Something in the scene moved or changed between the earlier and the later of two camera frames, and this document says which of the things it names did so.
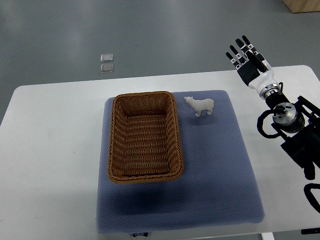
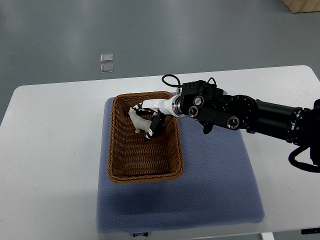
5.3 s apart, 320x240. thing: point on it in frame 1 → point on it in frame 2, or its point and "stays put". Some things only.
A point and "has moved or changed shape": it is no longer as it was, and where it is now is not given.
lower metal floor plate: x=105 y=68 stays put
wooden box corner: x=303 y=6 stays put
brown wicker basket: x=144 y=145 stays put
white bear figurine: x=201 y=105 has moved or changed shape
